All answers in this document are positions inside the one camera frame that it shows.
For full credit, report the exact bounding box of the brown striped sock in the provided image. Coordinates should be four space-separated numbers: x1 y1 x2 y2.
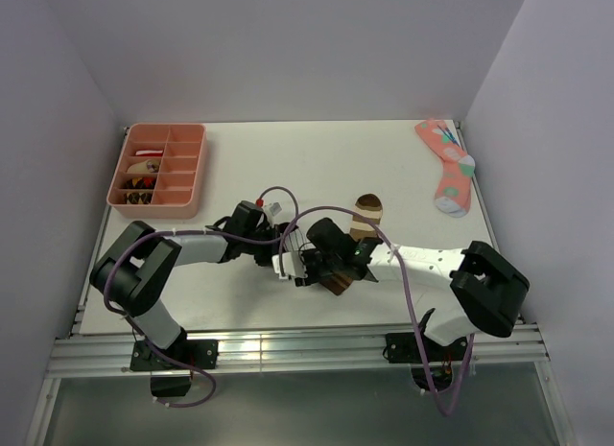
320 194 383 295

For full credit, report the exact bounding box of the white black striped sock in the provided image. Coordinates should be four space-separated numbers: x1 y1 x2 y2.
283 226 308 252

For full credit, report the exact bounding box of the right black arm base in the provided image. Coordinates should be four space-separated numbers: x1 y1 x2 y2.
382 332 468 391

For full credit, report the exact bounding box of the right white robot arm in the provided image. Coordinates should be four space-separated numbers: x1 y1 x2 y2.
283 218 530 360

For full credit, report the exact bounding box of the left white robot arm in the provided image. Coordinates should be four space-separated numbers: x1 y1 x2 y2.
89 200 283 368

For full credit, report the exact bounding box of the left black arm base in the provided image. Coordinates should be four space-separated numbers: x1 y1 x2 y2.
129 340 219 408

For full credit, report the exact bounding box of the pink divided organizer tray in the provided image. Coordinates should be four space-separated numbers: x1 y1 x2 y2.
106 123 207 220

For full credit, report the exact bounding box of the beige rolled sock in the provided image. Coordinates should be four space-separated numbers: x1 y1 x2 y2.
126 159 160 174

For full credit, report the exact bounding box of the dark argyle rolled sock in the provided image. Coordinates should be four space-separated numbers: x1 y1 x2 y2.
124 176 156 190

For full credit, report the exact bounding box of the brown argyle rolled sock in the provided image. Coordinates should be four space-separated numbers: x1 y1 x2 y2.
124 191 153 205

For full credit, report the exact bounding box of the red white rolled sock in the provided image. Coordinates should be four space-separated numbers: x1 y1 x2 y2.
133 150 164 157

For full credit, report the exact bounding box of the pink patterned sock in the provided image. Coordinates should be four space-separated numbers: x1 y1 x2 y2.
414 119 476 218

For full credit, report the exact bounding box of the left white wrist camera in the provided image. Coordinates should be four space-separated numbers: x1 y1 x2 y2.
255 199 282 226

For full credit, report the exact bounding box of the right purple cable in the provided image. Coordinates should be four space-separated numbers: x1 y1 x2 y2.
280 205 476 417

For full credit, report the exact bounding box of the purple cable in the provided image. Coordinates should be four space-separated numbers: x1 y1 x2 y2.
280 205 476 417
103 186 301 409

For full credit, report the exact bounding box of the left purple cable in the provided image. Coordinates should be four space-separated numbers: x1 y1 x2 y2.
103 186 301 409

